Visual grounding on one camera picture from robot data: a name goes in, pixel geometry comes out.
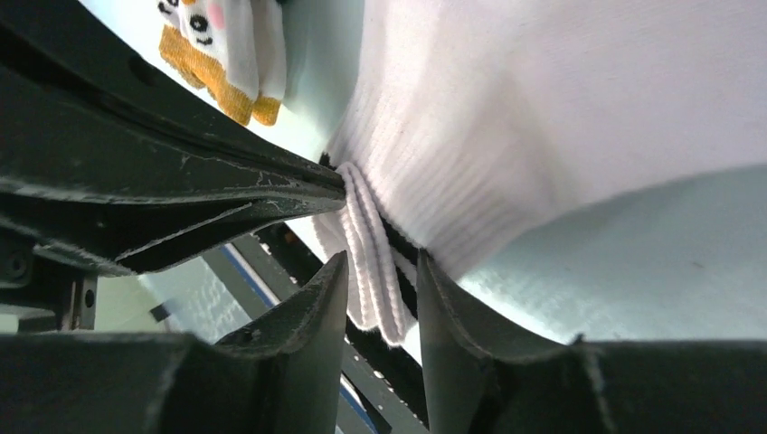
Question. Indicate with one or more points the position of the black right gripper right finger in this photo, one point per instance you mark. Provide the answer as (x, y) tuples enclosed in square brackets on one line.
[(483, 373)]

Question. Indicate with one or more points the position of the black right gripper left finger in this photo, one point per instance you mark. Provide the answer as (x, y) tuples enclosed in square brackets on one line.
[(278, 374)]

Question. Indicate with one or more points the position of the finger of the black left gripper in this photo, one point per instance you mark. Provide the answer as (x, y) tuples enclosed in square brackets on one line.
[(84, 119), (129, 239)]

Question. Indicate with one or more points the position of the white sock with black stripes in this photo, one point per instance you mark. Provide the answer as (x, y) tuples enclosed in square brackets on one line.
[(592, 168)]

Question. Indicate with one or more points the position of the green snowman sock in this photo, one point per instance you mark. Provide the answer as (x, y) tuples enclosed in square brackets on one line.
[(234, 49)]

